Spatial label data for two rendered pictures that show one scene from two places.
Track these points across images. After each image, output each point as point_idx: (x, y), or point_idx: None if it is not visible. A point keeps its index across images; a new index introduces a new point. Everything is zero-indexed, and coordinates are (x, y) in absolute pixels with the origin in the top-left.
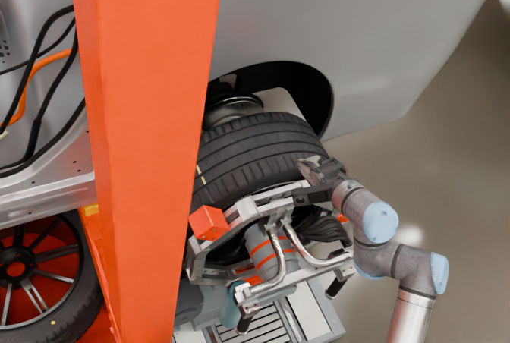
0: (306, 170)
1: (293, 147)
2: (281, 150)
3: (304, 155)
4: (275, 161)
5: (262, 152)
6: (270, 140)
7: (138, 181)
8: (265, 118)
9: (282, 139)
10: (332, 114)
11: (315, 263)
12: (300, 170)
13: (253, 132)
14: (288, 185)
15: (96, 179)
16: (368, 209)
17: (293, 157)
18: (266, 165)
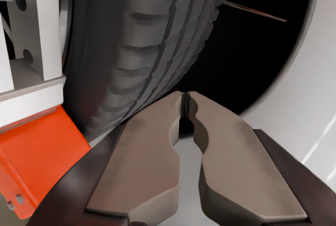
0: (235, 172)
1: (154, 82)
2: (166, 51)
3: (129, 105)
4: (159, 16)
5: None
6: (188, 32)
7: None
8: (201, 42)
9: (174, 62)
10: (114, 127)
11: None
12: (166, 101)
13: None
14: (57, 36)
15: None
16: None
17: (143, 76)
18: None
